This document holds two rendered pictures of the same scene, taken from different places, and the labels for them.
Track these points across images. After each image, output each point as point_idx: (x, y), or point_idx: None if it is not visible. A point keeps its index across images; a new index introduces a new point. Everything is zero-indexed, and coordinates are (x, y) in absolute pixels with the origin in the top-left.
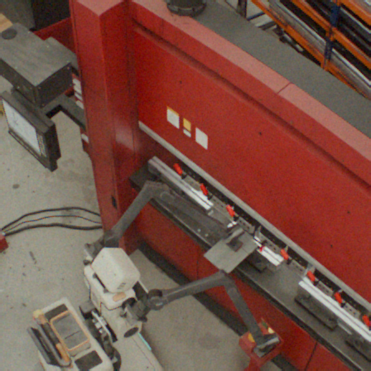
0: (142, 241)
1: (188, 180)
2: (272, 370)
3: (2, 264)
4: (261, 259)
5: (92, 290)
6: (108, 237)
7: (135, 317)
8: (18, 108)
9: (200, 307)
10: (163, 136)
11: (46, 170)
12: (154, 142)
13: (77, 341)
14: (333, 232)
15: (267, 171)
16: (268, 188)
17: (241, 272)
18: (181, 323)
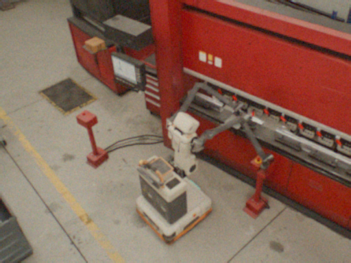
0: None
1: None
2: (266, 198)
3: (105, 167)
4: (251, 124)
5: (173, 138)
6: (179, 111)
7: (199, 144)
8: (123, 57)
9: (220, 170)
10: (197, 70)
11: (126, 121)
12: (189, 83)
13: (166, 171)
14: (293, 85)
15: (253, 65)
16: (254, 74)
17: (243, 131)
18: (212, 179)
